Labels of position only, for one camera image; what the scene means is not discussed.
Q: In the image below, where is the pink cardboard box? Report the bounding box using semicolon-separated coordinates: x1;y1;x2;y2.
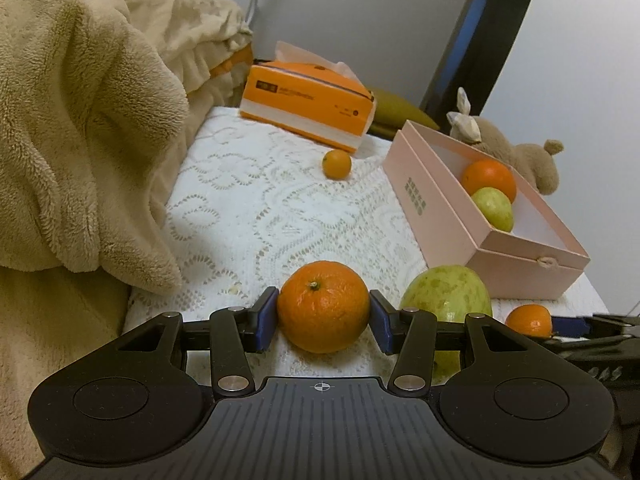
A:
382;119;591;301

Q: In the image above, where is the beige fleece blanket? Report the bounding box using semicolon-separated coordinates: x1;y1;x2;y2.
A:
0;0;256;480

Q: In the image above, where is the orange tissue box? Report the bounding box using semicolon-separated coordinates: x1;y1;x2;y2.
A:
239;40;376;156

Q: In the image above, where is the small orange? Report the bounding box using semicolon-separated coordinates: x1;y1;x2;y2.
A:
321;149;352;180
505;304;554;339

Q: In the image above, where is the orange mattress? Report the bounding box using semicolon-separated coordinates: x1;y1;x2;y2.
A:
209;44;254;79

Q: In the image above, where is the white lace cloth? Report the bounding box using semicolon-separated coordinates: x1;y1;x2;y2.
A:
120;105;608;391

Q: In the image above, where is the large green guava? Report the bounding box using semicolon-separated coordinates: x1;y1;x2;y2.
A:
399;265;493;386

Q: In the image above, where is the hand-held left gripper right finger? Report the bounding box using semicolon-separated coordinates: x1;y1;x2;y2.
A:
370;290;532;397

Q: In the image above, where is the dark door frame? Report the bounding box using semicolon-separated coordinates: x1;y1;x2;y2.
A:
419;0;546;121

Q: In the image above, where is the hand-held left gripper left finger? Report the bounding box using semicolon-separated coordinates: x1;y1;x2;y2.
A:
117;286;279;396

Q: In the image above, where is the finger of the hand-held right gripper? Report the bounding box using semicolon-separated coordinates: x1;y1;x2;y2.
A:
551;312;640;343
542;332;640;357

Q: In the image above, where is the olive green cushion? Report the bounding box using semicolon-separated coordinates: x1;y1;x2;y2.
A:
369;87;441;137

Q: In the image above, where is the brown plush toy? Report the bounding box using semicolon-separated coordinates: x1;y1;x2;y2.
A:
446;86;565;196

